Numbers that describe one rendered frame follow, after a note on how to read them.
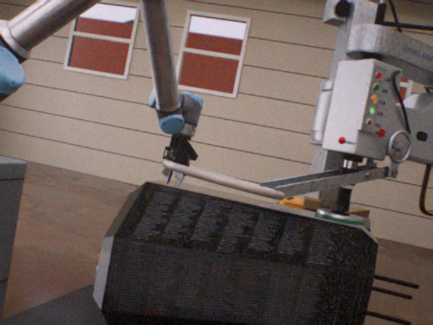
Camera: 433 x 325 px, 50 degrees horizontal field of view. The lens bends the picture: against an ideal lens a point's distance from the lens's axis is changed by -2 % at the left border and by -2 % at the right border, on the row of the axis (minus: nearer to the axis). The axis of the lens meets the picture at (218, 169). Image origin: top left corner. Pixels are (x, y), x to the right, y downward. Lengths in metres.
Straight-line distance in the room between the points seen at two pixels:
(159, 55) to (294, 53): 6.96
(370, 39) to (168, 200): 1.13
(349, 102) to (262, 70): 6.37
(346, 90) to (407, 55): 0.32
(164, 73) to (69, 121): 7.93
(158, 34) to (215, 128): 6.96
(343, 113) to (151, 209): 0.96
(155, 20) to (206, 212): 0.89
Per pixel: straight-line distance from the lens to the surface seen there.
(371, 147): 2.16
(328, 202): 2.93
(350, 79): 2.20
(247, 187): 1.61
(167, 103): 1.71
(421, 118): 2.41
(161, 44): 1.59
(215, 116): 8.52
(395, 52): 2.24
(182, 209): 2.09
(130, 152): 8.95
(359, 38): 2.20
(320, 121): 2.90
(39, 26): 1.68
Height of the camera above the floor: 1.04
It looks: 3 degrees down
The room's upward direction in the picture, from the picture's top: 11 degrees clockwise
